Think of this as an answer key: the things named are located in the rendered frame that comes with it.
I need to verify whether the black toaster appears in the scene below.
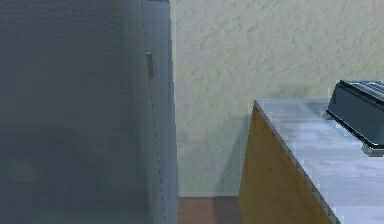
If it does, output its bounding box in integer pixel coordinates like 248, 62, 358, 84
322, 79, 384, 158

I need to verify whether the grey fridge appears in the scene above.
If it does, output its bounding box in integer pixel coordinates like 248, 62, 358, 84
0, 0, 179, 224

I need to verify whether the dark fridge hinge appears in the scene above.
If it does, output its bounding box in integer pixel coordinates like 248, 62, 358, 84
145, 51, 155, 80

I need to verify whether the wooden counter with grey top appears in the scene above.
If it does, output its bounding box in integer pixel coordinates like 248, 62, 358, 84
237, 97, 384, 224

